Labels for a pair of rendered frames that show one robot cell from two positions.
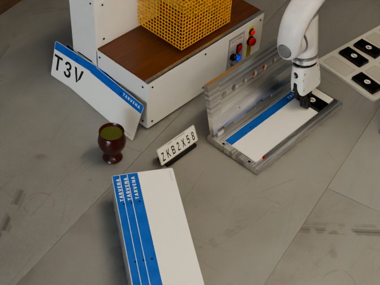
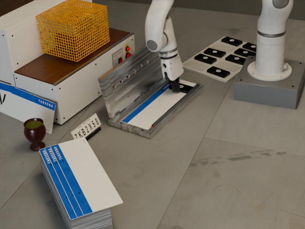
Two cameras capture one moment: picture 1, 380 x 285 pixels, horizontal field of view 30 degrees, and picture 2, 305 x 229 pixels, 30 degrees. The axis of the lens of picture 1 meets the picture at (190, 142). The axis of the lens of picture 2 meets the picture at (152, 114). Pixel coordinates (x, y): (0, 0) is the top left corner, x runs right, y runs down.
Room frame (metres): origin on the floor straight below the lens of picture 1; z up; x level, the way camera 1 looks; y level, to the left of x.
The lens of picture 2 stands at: (-0.38, 0.01, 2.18)
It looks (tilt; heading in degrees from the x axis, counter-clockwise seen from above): 33 degrees down; 353
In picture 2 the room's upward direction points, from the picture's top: 3 degrees counter-clockwise
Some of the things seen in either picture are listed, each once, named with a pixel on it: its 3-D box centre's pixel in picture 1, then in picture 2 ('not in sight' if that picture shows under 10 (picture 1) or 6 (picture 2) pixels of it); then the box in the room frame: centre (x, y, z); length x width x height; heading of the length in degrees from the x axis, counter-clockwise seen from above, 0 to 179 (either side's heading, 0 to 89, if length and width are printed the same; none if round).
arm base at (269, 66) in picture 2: not in sight; (270, 51); (1.73, -0.78, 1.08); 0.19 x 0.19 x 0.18
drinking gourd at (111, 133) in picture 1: (112, 144); (35, 135); (1.48, 0.23, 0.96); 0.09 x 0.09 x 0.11
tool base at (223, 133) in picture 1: (276, 119); (157, 102); (1.68, -0.27, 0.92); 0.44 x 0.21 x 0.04; 139
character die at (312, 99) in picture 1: (311, 100); (180, 87); (1.77, -0.39, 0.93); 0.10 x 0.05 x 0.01; 49
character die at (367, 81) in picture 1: (366, 82); (218, 72); (1.90, -0.59, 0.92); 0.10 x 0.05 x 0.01; 40
